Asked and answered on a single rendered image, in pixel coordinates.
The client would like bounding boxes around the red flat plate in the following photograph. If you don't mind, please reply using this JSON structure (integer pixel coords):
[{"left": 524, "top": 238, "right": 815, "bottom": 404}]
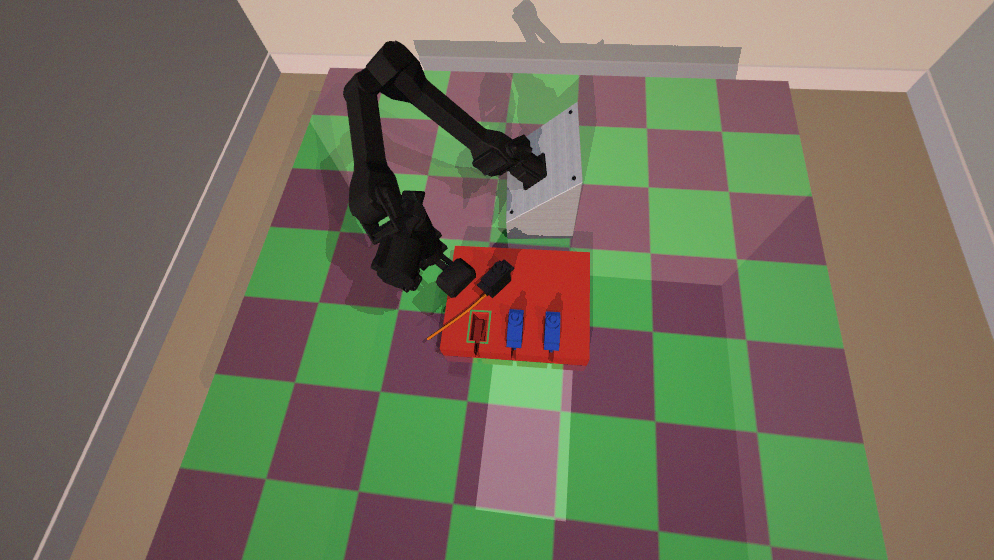
[{"left": 440, "top": 246, "right": 590, "bottom": 366}]

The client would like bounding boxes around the black micro servo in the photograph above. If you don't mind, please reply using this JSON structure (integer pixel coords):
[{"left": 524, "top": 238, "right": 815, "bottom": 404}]
[{"left": 427, "top": 259, "right": 514, "bottom": 340}]

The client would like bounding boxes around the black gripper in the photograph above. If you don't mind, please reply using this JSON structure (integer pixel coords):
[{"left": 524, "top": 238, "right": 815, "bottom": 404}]
[{"left": 421, "top": 227, "right": 476, "bottom": 298}]

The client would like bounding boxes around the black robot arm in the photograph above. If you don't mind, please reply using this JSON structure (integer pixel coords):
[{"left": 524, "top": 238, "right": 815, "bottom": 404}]
[{"left": 343, "top": 41, "right": 547, "bottom": 293}]

